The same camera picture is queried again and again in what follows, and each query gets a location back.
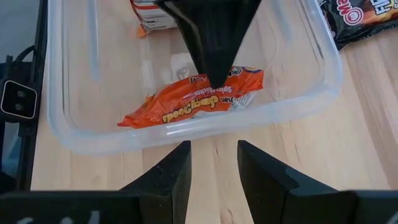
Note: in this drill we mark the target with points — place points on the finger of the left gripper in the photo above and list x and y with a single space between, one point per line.
199 31
233 25

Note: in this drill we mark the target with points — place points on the orange Maruchan noodle pack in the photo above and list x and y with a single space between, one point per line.
186 102

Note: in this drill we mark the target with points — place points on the black fire noodle pack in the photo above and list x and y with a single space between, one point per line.
357 21

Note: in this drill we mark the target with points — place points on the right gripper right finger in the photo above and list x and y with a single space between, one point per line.
261 186

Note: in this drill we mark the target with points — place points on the black box with white rim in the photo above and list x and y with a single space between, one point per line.
18 99

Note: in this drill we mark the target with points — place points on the black white noodle pack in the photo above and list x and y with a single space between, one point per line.
155 15

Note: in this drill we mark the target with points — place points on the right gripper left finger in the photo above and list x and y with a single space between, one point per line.
174 180

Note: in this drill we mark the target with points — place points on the clear plastic bin with label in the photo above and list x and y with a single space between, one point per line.
93 93

